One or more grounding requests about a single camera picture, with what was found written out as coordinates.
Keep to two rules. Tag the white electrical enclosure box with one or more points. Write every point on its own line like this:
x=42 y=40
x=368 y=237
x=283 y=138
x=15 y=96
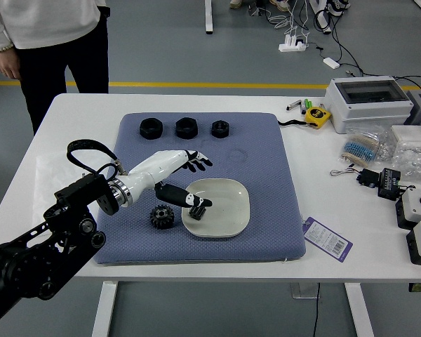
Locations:
x=368 y=112

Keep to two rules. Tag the white power adapter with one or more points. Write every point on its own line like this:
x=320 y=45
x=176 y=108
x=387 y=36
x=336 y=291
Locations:
x=331 y=62

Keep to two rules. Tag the white background table leg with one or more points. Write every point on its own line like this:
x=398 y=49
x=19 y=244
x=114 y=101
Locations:
x=209 y=17

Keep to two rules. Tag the white foam block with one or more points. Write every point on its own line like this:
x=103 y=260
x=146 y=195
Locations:
x=410 y=137

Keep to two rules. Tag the clear bag of resistors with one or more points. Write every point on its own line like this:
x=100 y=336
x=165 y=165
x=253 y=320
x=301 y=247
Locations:
x=363 y=147

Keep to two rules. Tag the person's right hand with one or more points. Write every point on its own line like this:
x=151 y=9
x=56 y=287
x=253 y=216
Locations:
x=7 y=63

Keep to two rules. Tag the large black gear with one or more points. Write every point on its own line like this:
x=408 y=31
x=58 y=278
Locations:
x=156 y=218

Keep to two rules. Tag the green batteries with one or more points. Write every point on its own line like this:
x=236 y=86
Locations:
x=308 y=103

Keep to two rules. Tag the silver metal piece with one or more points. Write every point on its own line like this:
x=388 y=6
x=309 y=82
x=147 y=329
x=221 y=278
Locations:
x=294 y=105

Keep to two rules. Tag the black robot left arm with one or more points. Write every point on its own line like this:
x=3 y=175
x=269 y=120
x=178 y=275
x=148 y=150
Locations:
x=38 y=256

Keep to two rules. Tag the person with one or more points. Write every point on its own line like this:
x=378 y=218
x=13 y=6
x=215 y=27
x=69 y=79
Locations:
x=49 y=21

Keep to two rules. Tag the black white sneaker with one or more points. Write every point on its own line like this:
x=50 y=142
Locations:
x=337 y=7

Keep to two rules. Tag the white blue push-button box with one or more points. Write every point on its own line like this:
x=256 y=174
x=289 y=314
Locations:
x=414 y=209

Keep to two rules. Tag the white table right leg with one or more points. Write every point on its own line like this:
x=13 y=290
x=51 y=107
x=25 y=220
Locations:
x=361 y=312

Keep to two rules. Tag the white table left leg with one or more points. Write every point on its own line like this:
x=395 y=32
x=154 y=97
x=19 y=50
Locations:
x=103 y=312

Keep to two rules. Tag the clear bag of screws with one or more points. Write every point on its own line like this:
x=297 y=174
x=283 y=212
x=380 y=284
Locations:
x=414 y=161

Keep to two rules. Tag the big black hex nut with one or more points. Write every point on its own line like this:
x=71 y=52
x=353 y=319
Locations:
x=145 y=132
x=182 y=132

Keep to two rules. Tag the small black hex nut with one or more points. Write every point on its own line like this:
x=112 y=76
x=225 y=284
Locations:
x=215 y=132

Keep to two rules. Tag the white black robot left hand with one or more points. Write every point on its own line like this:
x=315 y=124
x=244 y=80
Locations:
x=154 y=168

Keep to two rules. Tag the purple white product tag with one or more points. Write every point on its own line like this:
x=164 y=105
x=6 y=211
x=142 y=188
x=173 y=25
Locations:
x=326 y=240

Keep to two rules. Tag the white power strip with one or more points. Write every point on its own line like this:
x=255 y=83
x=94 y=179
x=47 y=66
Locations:
x=293 y=46

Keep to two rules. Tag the yellow black tape measure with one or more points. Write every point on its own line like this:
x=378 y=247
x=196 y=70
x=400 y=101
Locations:
x=317 y=116

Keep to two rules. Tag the black module with green lights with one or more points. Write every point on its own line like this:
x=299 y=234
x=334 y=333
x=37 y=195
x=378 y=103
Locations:
x=389 y=184

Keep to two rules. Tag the grey under-table control box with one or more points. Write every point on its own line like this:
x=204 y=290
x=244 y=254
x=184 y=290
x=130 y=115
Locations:
x=301 y=291

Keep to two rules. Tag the white square plate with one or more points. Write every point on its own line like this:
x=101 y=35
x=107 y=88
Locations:
x=228 y=210

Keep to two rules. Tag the blue-grey quilted cushion mat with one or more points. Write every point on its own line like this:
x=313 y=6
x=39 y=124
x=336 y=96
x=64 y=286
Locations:
x=266 y=210

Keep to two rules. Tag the small black gear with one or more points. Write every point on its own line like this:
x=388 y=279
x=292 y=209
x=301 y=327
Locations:
x=198 y=214

